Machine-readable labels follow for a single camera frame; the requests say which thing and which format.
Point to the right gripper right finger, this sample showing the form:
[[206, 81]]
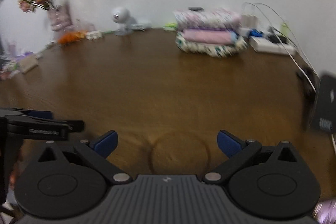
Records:
[[265, 181]]

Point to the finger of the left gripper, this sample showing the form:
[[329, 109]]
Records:
[[27, 112], [39, 125]]

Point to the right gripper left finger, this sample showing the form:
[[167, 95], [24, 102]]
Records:
[[63, 182]]

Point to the cream teal floral garment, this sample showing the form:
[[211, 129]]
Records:
[[213, 50]]

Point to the pink blue garment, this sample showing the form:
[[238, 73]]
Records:
[[210, 36]]

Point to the pink floral garment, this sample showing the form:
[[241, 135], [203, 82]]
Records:
[[215, 19]]

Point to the purple tissue box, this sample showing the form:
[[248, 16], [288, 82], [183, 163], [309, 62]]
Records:
[[27, 62]]

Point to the black smartphone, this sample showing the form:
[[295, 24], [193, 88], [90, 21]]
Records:
[[325, 212]]

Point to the clear box of oranges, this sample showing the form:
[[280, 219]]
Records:
[[75, 33]]

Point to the white small power strip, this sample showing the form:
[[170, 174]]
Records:
[[93, 35]]

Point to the pink knitted vase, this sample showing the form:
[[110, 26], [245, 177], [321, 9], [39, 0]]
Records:
[[59, 18]]

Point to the white round robot toy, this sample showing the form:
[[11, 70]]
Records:
[[122, 17]]

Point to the small green bottle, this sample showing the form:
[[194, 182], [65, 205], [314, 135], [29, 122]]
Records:
[[284, 28]]

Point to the green white small pack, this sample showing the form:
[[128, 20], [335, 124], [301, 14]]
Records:
[[170, 27]]

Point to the white charger adapters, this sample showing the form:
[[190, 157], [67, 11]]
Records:
[[249, 21]]

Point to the black charger block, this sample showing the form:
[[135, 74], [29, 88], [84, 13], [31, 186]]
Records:
[[196, 9]]

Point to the grey wireless charger stand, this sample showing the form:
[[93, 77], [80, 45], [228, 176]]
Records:
[[323, 115]]

